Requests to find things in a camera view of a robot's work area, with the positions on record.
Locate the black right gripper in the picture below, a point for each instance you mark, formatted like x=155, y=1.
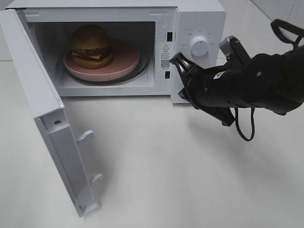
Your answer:
x=212, y=90

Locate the upper white power knob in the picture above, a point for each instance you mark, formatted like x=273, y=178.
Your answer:
x=199, y=45

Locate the pink round plate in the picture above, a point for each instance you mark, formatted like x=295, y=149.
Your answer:
x=126, y=58

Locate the white microwave oven body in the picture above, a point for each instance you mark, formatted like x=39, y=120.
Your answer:
x=158, y=28

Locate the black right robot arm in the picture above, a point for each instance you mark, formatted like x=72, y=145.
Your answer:
x=273, y=82

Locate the toy hamburger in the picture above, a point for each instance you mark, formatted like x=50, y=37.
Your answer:
x=91, y=47

